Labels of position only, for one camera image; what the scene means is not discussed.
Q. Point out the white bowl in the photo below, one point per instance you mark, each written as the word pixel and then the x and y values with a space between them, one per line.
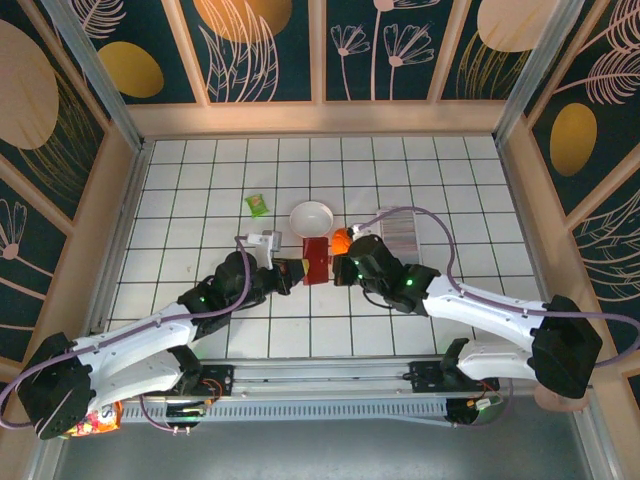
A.
pixel 311 220

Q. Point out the green snack packet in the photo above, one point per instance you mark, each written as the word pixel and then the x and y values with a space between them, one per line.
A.
pixel 256 205

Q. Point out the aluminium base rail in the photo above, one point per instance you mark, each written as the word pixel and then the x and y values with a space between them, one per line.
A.
pixel 320 380

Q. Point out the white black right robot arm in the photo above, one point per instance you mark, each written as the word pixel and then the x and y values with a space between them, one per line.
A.
pixel 490 310

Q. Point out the black electronics box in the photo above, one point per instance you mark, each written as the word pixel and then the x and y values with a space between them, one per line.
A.
pixel 187 411
pixel 475 410

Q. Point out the colourful snack bag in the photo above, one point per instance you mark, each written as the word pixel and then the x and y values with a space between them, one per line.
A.
pixel 100 422

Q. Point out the red card holder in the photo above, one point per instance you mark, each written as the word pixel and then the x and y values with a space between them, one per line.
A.
pixel 316 260

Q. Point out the clear plastic card tray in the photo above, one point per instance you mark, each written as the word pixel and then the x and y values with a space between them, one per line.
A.
pixel 400 235

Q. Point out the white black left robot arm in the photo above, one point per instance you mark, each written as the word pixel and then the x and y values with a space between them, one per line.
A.
pixel 130 360

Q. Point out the aluminium frame post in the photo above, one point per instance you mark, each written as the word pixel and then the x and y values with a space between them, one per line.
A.
pixel 538 70
pixel 100 80

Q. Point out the orange toy fruit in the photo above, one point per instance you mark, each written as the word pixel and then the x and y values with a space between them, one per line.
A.
pixel 340 242

